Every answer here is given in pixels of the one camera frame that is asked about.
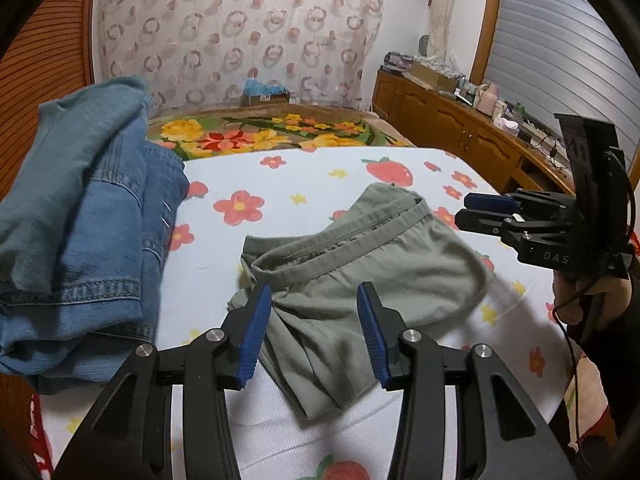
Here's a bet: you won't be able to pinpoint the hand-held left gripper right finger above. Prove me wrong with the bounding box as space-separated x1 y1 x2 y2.
356 281 576 480

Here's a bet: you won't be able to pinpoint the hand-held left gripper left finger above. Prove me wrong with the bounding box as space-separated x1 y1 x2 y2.
52 282 273 480

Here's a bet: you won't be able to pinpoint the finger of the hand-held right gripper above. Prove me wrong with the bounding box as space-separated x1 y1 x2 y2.
454 208 517 237
464 191 522 214

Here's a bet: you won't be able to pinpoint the grey-green shorts pants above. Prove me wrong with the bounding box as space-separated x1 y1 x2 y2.
227 182 496 421

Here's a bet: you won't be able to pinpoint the person's right forearm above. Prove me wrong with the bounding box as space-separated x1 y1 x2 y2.
570 280 640 441

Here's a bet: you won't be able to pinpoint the person's right hand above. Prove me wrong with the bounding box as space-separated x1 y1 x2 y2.
551 269 635 327

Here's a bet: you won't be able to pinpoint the wooden sideboard cabinet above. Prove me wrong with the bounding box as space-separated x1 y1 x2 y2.
372 67 576 196

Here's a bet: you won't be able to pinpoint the pink bottle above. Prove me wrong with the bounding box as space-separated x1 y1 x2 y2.
475 82 501 113

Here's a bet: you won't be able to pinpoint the open cardboard box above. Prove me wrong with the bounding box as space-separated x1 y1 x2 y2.
409 57 466 92

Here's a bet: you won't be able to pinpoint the dark blue denim jeans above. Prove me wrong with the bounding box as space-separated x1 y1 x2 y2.
0 105 191 393

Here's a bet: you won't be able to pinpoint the white flower strawberry bed sheet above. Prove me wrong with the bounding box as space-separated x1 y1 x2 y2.
37 146 591 480

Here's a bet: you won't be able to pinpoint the grey window blind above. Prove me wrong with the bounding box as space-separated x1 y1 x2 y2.
482 0 640 161

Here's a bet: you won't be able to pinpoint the cream window curtain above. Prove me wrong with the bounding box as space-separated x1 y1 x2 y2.
427 0 461 66

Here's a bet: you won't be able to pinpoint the brown floral blanket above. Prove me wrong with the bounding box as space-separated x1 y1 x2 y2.
146 105 416 161

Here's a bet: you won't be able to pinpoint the cardboard box with blue contents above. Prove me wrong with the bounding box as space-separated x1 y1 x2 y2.
243 79 291 107

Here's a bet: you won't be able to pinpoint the light blue denim garment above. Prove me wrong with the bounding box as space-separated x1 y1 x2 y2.
0 76 153 293

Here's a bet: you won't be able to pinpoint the wooden louvred wardrobe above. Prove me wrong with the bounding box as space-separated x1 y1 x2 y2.
0 0 101 201

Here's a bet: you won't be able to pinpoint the black cable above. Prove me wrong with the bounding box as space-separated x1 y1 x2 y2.
551 275 588 446

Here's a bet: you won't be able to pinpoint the circle patterned wall curtain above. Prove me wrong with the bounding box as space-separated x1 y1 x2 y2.
92 0 386 111

